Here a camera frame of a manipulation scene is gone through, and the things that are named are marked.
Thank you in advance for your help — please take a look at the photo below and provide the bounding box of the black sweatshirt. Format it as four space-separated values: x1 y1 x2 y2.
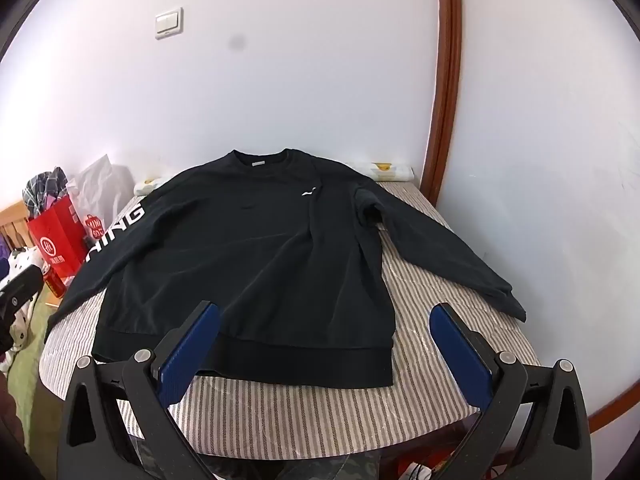
46 148 528 389

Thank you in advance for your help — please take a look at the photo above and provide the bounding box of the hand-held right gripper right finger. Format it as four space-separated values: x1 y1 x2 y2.
429 302 594 480

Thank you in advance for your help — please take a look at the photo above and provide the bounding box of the white wall switch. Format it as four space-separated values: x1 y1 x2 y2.
154 7 184 40

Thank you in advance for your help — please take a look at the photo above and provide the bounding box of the striped quilt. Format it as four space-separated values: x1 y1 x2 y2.
39 180 541 457

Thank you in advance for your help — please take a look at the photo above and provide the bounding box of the red can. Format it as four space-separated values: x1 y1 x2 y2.
44 267 69 297

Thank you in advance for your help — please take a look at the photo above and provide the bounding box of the brown wooden door frame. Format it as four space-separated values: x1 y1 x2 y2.
419 0 463 208

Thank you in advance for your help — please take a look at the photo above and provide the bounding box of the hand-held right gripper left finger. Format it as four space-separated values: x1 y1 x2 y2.
56 301 221 480

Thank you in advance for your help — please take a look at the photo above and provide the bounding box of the white plastic bag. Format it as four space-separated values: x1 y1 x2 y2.
67 154 135 233

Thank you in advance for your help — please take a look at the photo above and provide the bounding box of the plaid cloth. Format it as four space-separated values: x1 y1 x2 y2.
22 167 71 220

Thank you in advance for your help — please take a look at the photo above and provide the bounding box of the red shopping bag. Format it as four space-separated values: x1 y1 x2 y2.
27 194 103 286

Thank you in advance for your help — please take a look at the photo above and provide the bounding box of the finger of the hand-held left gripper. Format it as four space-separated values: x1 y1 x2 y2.
0 266 44 313

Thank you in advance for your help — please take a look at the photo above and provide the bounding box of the wooden furniture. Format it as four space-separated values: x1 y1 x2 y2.
0 200 32 252

